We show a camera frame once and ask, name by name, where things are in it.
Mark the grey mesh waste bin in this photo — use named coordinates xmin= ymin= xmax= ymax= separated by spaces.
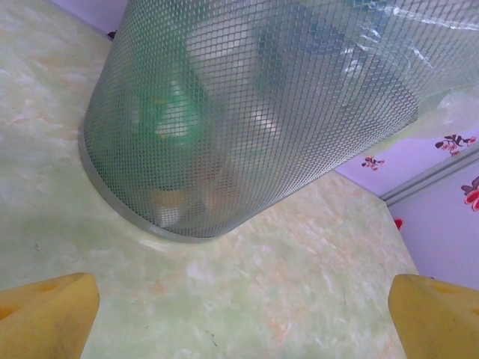
xmin=77 ymin=0 xmax=422 ymax=246

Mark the aluminium frame post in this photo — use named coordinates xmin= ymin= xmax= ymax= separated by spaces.
xmin=381 ymin=147 xmax=479 ymax=209

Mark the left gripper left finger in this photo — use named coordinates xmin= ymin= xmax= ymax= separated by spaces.
xmin=0 ymin=271 xmax=101 ymax=359

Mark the green bottle white cap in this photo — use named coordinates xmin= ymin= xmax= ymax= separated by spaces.
xmin=129 ymin=80 xmax=213 ymax=150

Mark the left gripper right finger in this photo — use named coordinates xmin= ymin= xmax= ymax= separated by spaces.
xmin=387 ymin=273 xmax=479 ymax=359

